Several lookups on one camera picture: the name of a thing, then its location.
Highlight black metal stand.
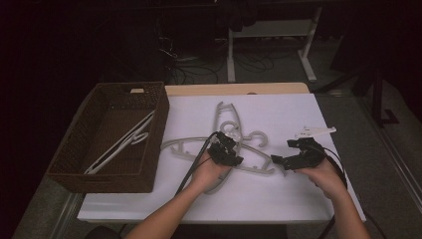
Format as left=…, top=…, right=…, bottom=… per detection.
left=351, top=64, right=400, bottom=128

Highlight tangle of floor cables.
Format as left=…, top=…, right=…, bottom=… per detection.
left=158, top=34, right=277, bottom=85

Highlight white metal desk frame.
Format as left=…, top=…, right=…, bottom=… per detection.
left=227, top=6, right=322, bottom=84

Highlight grey plastic clothes hanger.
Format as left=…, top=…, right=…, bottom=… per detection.
left=84, top=111, right=156, bottom=176
left=160, top=130, right=287, bottom=177
left=203, top=101, right=243, bottom=195

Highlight person's right hand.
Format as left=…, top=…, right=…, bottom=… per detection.
left=293, top=158, right=349, bottom=200

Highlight white table cover sheet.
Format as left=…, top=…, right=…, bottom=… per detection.
left=77, top=93, right=367, bottom=224

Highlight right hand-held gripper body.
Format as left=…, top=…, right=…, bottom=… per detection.
left=286, top=125, right=336, bottom=171

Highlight person's left hand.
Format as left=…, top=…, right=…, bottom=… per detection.
left=190, top=151, right=232, bottom=195

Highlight brown woven basket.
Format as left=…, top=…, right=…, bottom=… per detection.
left=46, top=82, right=171, bottom=194

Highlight light wooden table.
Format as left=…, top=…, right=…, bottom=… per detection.
left=164, top=82, right=311, bottom=98

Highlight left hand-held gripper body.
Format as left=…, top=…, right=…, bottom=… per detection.
left=207, top=130, right=244, bottom=167

